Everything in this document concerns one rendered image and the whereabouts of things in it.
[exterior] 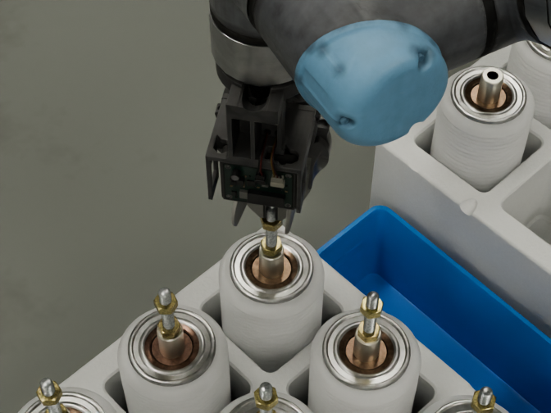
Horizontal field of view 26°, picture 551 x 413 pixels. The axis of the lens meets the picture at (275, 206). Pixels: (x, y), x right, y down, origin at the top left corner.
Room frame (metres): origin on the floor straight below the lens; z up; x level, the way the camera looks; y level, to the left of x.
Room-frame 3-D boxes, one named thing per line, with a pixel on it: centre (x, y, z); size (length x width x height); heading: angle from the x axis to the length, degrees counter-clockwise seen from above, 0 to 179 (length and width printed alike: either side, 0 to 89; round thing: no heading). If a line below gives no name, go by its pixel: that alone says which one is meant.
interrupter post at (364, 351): (0.51, -0.08, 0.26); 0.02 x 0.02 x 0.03
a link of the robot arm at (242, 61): (0.58, 0.00, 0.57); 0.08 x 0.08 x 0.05
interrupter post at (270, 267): (0.59, 0.00, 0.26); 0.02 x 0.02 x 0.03
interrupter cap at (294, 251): (0.59, 0.00, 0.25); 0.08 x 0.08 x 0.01
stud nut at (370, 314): (0.51, -0.08, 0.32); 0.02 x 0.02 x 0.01; 43
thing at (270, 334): (0.59, 0.00, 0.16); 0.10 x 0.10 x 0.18
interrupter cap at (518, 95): (0.80, -0.21, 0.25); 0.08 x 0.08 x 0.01
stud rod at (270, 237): (0.59, 0.00, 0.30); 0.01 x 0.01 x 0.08
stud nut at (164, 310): (0.51, 0.09, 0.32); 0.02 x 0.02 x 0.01; 58
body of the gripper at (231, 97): (0.57, 0.01, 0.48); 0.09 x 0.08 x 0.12; 169
